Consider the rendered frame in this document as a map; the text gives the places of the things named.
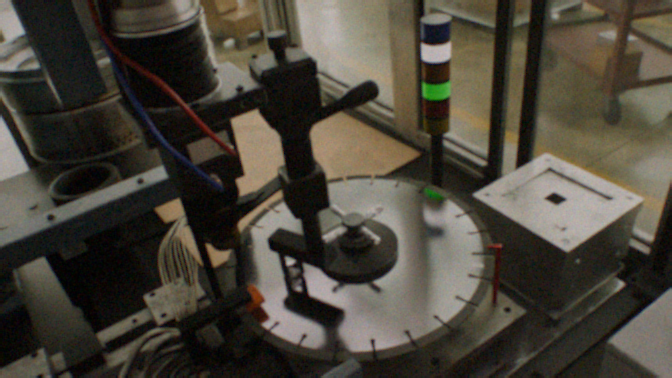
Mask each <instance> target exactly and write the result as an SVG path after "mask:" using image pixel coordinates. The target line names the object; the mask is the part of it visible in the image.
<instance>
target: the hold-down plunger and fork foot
mask: <svg viewBox="0 0 672 378"><path fill-rule="evenodd" d="M301 224H302V229H303V234H304V235H301V234H298V233H294V232H291V231H288V230H286V229H283V228H278V229H277V230H276V231H275V232H274V233H273V234H272V235H271V236H270V237H269V238H268V239H267V240H268V244H269V248H270V250H271V251H274V252H276V253H278V258H279V262H280V267H281V270H282V272H283V274H284V276H285V278H286V279H287V280H288V279H290V276H289V272H288V267H287V263H286V259H285V257H287V258H290V259H292V260H294V261H296V263H297V265H298V267H299V270H300V272H301V274H304V273H305V270H304V265H303V263H304V264H307V265H309V266H312V267H315V268H317V269H320V270H323V271H327V270H328V268H329V267H330V266H331V265H332V264H333V262H334V261H335V260H336V259H337V254H336V248H335V246H334V245H331V244H328V243H324V242H323V236H322V230H321V224H320V217H319V213H317V214H316V215H314V216H310V217H304V218H301Z"/></svg>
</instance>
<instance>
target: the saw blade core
mask: <svg viewBox="0 0 672 378"><path fill-rule="evenodd" d="M346 183H347V186H345V182H344V181H340V182H335V183H330V184H329V192H330V199H331V205H332V206H333V205H335V206H337V207H338V208H340V209H341V210H342V211H344V212H345V213H346V214H348V213H351V212H358V213H361V214H364V213H366V212H368V211H370V210H372V209H373V208H375V207H377V206H379V205H381V206H382V207H383V209H384V210H383V212H381V213H379V214H378V215H376V216H374V217H372V218H371V219H374V220H378V221H380V222H383V224H385V225H386V226H389V227H390V228H391V229H392V230H393V231H394V232H395V233H396V235H397V237H398V242H399V252H398V257H397V259H396V261H395V262H394V264H393V265H392V266H391V267H390V268H388V269H386V270H385V271H383V272H382V273H380V274H378V275H375V276H373V277H369V278H365V279H353V280H352V279H343V278H338V277H335V276H333V275H331V274H329V273H327V272H325V271H323V270H320V269H317V268H315V267H312V266H309V265H307V264H304V263H303V265H304V270H305V273H304V274H301V272H300V275H298V276H296V277H292V278H290V279H288V280H287V279H286V278H285V276H284V274H283V272H282V270H281V267H280V262H279V258H278V253H276V252H274V251H271V250H270V248H269V244H268V240H267V239H268V238H269V237H270V236H271V235H272V234H273V233H274V232H275V231H276V230H277V229H278V228H283V229H286V230H288V231H291V232H294V233H298V234H301V235H304V234H303V229H302V224H301V219H294V217H293V216H292V214H291V213H290V211H289V210H288V208H287V207H286V205H285V204H284V202H283V203H281V204H280V205H278V206H277V207H275V208H274V209H273V210H274V211H273V210H271V211H270V212H269V213H267V214H266V215H265V216H264V217H262V218H261V219H260V220H259V221H258V222H257V224H256V225H255V227H257V228H255V227H253V228H252V230H251V231H250V232H249V234H248V235H247V237H246V238H245V240H244V242H243V244H242V253H243V264H244V266H246V267H244V271H245V277H246V285H245V286H251V285H252V284H254V285H255V286H256V289H257V290H258V291H259V292H260V294H261V295H262V296H264V297H265V300H266V302H265V303H264V304H261V305H259V307H258V308H255V309H253V310H251V311H250V314H251V315H252V316H253V317H254V318H255V319H256V320H257V322H258V323H259V324H260V325H263V326H264V327H265V328H267V329H268V331H270V330H271V329H272V328H273V327H274V326H275V324H276V323H279V325H278V326H276V327H274V328H273V329H272V330H271V331H270V332H273V333H274V334H276V335H278V336H280V337H282V338H284V339H286V340H288V341H291V342H293V343H297V344H298V345H299V343H300V342H301V340H302V337H303V336H304V335H306V336H307V337H306V338H304V339H303V341H302V343H301V344H300V345H303V346H307V347H311V348H316V349H322V350H330V351H333V352H334V351H335V346H336V344H335V342H336V341H339V342H340V343H339V344H338V347H337V351H368V350H372V351H373V348H372V343H371V342H370V341H371V340H375V342H374V344H375V350H376V349H382V348H387V347H392V346H396V345H399V344H403V343H406V342H409V341H410V339H409V338H408V336H407V334H405V332H409V336H410V337H411V339H412V341H414V339H416V338H419V337H421V336H424V335H426V334H428V333H430V332H432V331H434V330H435V329H437V328H439V327H440V326H442V324H441V322H440V321H439V320H441V321H442V322H443V324H444V325H445V322H446V321H447V320H449V319H450V318H451V317H452V316H455V315H456V314H457V313H458V312H459V311H460V310H461V309H462V308H463V307H464V306H465V305H466V302H467V303H469V300H470V298H471V297H472V295H473V294H474V292H475V289H476V287H477V285H478V283H479V281H480V279H481V275H482V271H483V268H479V267H472V266H471V263H474V264H482V265H483V264H484V251H483V245H482V241H481V238H480V235H479V233H478V231H477V229H476V227H475V226H474V223H473V222H472V220H471V219H470V218H469V217H468V215H467V214H465V212H464V211H463V210H462V209H461V208H459V207H458V206H457V205H456V204H454V203H453V202H451V201H449V200H448V199H447V200H446V198H444V197H442V196H441V195H439V194H437V193H434V192H432V190H430V189H427V188H425V189H424V187H422V186H418V185H414V184H410V183H406V182H401V181H400V182H399V184H398V181H395V180H385V179H373V182H372V183H373V184H371V179H356V180H346ZM397 184H398V186H397V187H395V186H396V185H397ZM423 189H424V190H423ZM422 190H423V192H422ZM421 192H422V193H421ZM418 193H421V194H418ZM443 201H444V202H443ZM441 202H442V204H440V203H441ZM330 208H331V207H330ZM330 208H329V209H325V210H323V211H320V212H319V217H320V224H321V230H322V233H323V232H324V231H325V230H327V229H328V228H330V227H331V226H333V225H335V224H337V222H340V221H342V219H341V218H339V217H338V216H337V215H335V214H334V213H333V212H332V211H331V210H330ZM275 211H276V212H280V213H276V212H275ZM464 214H465V215H464ZM461 215H462V216H461ZM456 216H460V217H456ZM259 228H264V229H259ZM477 233H478V234H477ZM467 234H471V235H467ZM250 245H251V247H248V246H250ZM473 253H474V254H476V255H472V254H473ZM477 254H483V255H477ZM470 275H471V276H472V277H468V276H470ZM474 277H476V278H474ZM478 278H480V279H478ZM457 297H459V298H460V299H461V300H463V301H461V300H457V299H456V298H457ZM464 301H465V302H464ZM435 316H438V317H439V320H438V319H435V318H434V317H435ZM410 342H411V341H410Z"/></svg>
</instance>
